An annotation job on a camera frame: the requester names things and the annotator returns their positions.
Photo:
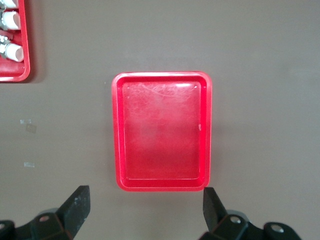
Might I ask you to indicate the empty red plastic tray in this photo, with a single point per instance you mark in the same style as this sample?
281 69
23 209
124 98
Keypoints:
162 135

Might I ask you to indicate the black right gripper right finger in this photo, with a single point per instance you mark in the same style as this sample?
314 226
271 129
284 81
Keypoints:
212 210

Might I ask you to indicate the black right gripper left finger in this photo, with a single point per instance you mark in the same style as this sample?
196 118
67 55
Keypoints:
75 207

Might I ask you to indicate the red tray holding fittings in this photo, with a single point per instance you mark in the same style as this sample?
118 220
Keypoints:
26 50

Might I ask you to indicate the white and metal pipe fitting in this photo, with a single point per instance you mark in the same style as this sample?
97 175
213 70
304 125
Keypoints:
13 52
10 3
11 21

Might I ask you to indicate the clear tape strip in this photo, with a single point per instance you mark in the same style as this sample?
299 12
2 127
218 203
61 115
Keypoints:
25 121
29 164

